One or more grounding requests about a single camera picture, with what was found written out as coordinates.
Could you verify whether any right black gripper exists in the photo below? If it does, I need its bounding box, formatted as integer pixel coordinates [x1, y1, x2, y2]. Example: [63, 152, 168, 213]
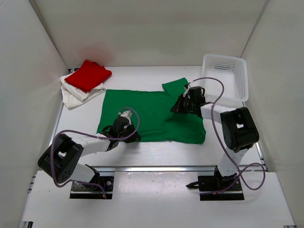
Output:
[171, 94, 197, 114]

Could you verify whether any green t shirt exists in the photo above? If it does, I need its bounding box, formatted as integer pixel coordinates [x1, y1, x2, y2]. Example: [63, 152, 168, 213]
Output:
[97, 78, 206, 144]

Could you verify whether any white t shirt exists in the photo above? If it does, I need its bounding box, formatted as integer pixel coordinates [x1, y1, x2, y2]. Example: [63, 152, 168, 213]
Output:
[60, 74, 106, 109]

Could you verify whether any red t shirt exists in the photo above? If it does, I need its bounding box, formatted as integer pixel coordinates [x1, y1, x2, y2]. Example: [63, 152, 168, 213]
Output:
[65, 60, 112, 93]

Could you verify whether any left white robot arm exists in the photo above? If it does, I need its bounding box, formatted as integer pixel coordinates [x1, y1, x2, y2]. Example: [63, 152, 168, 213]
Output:
[38, 110, 141, 190]

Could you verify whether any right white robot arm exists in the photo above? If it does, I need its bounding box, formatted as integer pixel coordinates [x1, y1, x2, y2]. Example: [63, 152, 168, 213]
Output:
[170, 86, 259, 190]

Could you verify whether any white plastic basket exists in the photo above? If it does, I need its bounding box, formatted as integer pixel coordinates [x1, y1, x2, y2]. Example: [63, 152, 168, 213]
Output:
[202, 54, 249, 107]

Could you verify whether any aluminium rail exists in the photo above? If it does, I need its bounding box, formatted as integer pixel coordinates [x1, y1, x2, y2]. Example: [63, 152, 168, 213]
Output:
[93, 166, 215, 172]

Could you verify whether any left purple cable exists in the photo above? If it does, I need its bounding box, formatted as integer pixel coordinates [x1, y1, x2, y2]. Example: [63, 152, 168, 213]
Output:
[50, 106, 141, 199]

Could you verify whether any purple cable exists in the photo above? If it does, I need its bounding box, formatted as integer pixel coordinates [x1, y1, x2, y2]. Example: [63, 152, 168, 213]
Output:
[50, 106, 141, 199]
[184, 77, 266, 191]

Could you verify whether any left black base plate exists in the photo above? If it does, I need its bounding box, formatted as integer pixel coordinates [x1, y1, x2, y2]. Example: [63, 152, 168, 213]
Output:
[69, 175, 114, 200]

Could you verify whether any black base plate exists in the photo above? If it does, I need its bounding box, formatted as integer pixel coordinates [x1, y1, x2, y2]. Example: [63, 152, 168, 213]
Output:
[186, 176, 245, 201]
[69, 175, 114, 200]

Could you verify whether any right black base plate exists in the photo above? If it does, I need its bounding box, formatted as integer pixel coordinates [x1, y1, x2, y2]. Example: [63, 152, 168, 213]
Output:
[186, 176, 245, 201]

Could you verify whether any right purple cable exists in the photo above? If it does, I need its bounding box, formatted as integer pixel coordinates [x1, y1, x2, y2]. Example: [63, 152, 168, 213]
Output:
[184, 77, 266, 191]

